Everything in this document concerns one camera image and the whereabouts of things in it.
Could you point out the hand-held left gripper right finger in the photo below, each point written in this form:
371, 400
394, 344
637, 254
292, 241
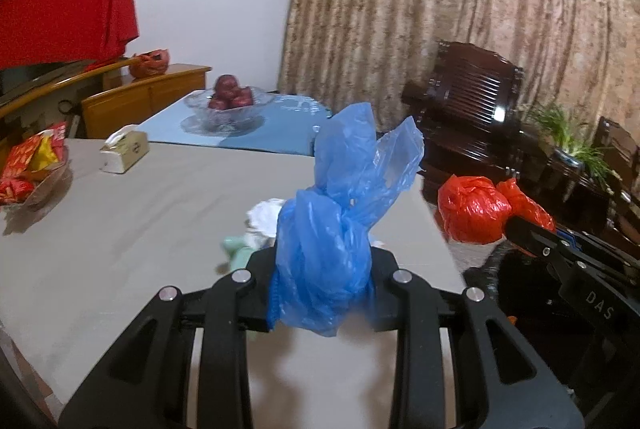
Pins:
387, 279

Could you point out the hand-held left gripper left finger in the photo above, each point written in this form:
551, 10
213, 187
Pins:
260, 279

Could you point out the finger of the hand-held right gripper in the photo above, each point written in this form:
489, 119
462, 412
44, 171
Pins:
600, 245
525, 234

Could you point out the large red plastic bag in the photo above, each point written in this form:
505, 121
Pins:
470, 209

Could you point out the white tissue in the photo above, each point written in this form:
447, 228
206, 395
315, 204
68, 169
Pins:
262, 216

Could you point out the blue plastic bag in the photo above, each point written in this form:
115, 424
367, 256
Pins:
320, 249

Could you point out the trash bin with black liner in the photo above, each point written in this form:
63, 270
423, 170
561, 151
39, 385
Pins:
500, 299

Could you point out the dark wooden side table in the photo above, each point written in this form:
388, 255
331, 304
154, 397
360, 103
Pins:
575, 189

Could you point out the dark wooden armchair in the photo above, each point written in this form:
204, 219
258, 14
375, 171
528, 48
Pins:
620, 149
470, 89

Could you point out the potted green plant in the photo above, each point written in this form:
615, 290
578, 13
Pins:
565, 129

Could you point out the blue tablecloth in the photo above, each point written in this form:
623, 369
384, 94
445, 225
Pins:
290, 129

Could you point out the glass fruit bowl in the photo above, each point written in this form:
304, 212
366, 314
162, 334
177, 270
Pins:
200, 119

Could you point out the red apple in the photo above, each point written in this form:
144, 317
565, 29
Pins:
243, 96
232, 103
216, 103
226, 84

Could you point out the tissue box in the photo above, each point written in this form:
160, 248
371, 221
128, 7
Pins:
125, 151

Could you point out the wooden television cabinet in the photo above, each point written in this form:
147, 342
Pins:
150, 99

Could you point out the glass snack dish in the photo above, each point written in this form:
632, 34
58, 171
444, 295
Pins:
55, 181

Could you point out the yellow snack packet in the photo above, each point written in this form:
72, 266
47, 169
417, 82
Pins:
42, 154

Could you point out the floral beige curtain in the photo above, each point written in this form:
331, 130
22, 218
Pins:
400, 9

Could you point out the black television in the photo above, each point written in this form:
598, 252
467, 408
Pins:
30, 79

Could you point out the red cloth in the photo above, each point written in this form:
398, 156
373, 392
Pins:
65, 9

